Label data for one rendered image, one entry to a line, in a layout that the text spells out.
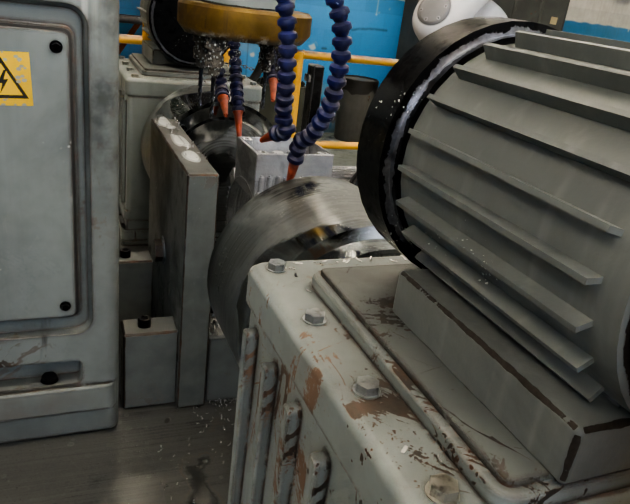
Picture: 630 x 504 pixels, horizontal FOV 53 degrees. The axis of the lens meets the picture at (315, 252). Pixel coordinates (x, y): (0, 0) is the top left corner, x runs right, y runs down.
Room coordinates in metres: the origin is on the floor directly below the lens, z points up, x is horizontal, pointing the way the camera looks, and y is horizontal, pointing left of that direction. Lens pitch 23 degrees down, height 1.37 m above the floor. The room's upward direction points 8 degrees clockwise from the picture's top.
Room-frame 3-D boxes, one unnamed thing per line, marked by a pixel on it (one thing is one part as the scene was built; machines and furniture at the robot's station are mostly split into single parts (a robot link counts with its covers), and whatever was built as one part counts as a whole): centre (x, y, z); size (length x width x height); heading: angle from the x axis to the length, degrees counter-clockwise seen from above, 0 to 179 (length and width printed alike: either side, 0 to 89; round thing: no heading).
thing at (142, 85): (1.46, 0.35, 0.99); 0.35 x 0.31 x 0.37; 25
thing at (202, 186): (0.86, 0.24, 0.97); 0.30 x 0.11 x 0.34; 25
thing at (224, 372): (0.79, 0.12, 0.86); 0.07 x 0.06 x 0.12; 25
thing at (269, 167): (0.94, 0.07, 1.11); 0.12 x 0.11 x 0.07; 116
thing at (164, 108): (1.22, 0.24, 1.04); 0.41 x 0.25 x 0.25; 25
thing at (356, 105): (6.31, -0.20, 0.30); 0.39 x 0.39 x 0.60
